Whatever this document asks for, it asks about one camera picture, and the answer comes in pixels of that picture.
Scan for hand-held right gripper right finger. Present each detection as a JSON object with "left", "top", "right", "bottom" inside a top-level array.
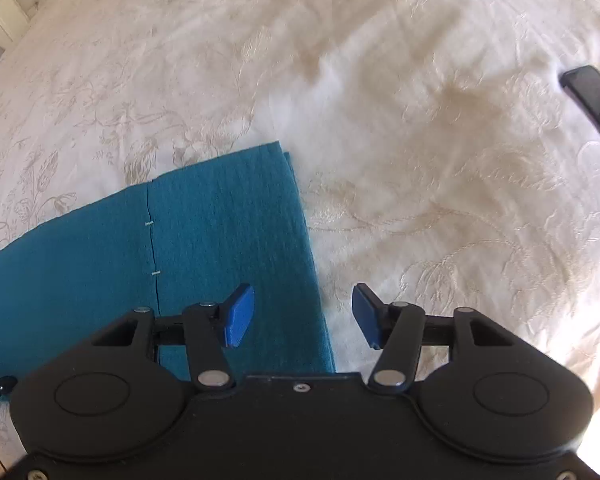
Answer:
[{"left": 352, "top": 283, "right": 517, "bottom": 394}]

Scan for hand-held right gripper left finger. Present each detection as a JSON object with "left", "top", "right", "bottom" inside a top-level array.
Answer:
[{"left": 91, "top": 283, "right": 256, "bottom": 392}]

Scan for teal pants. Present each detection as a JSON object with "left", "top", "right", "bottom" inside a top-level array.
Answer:
[{"left": 0, "top": 141, "right": 337, "bottom": 401}]

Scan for white embroidered bedspread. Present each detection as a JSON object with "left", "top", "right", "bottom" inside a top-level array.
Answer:
[{"left": 0, "top": 0, "right": 600, "bottom": 480}]

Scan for black smartphone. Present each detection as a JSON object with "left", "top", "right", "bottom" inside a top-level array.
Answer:
[{"left": 558, "top": 65, "right": 600, "bottom": 159}]

